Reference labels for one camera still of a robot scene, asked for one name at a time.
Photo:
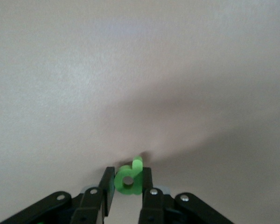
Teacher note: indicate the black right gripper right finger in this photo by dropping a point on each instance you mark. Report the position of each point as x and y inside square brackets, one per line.
[147, 182]

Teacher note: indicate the green foam letter p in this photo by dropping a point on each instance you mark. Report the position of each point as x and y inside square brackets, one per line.
[120, 178]

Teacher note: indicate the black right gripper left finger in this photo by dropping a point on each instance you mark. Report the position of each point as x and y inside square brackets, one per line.
[107, 184]

